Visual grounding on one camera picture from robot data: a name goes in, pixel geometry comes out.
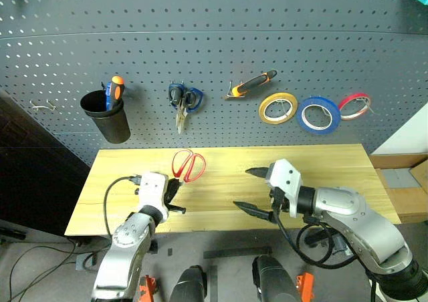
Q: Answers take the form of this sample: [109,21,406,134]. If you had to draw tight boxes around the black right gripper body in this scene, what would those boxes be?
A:
[268,186,290,224]

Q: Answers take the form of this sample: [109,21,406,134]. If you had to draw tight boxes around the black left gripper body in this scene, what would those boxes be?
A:
[163,180,179,212]

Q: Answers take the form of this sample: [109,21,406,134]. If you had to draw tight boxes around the red handled scissors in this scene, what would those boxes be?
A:
[171,149,207,184]

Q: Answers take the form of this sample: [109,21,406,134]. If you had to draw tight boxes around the yellow tape roll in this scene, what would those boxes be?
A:
[258,92,299,126]

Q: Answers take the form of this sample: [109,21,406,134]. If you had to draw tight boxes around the blue tape roll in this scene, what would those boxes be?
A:
[296,96,342,136]

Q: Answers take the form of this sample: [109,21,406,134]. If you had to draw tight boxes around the metal pegboard hook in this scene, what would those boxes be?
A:
[223,80,250,100]
[30,99,57,111]

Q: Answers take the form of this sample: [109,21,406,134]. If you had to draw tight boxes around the red tape roll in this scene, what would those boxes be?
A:
[338,93,372,121]

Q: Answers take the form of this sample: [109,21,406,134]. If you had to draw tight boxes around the grey perforated pegboard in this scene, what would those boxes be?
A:
[0,0,428,168]

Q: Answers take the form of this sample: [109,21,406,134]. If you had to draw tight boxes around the dark rounded shape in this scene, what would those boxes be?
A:
[169,265,209,302]
[251,255,302,302]

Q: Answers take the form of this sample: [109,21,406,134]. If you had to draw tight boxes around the orange clamp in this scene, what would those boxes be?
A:
[295,271,316,302]
[137,274,158,302]

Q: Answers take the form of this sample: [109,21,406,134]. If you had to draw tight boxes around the orange black utility knife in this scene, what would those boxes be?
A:
[231,69,278,98]

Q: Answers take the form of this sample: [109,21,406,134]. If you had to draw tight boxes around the black cup holder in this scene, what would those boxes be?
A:
[80,90,132,145]

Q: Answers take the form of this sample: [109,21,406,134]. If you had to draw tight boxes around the orange black screwdriver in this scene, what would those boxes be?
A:
[110,75,126,110]

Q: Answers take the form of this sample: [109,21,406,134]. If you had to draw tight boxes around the brown cardboard box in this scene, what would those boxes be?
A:
[368,152,428,224]

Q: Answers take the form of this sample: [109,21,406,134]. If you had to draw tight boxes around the white panel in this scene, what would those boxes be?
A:
[379,102,428,156]

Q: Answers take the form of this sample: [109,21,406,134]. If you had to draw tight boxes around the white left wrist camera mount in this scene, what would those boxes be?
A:
[138,172,170,223]

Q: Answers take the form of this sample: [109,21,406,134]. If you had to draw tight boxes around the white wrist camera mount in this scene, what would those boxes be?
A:
[265,158,304,218]
[138,172,170,223]

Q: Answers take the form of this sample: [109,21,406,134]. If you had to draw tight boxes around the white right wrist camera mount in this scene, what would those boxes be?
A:
[265,158,304,218]

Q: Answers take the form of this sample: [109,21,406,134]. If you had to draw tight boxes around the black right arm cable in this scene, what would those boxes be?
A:
[271,188,358,270]

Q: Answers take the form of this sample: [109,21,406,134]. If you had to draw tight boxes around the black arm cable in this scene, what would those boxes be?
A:
[103,174,142,239]
[271,188,358,270]

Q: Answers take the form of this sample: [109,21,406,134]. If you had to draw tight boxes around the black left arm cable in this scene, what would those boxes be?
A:
[103,174,142,239]

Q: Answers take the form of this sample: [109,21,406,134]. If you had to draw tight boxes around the blue handled scissors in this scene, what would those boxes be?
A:
[182,87,205,122]

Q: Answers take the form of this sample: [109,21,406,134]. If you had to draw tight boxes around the blue black handled pliers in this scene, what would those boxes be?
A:
[168,80,188,135]

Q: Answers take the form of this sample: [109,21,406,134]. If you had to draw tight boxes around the blue handled tool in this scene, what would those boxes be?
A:
[104,81,113,112]

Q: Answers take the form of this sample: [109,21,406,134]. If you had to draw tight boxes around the black floor cable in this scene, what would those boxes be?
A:
[6,238,101,302]

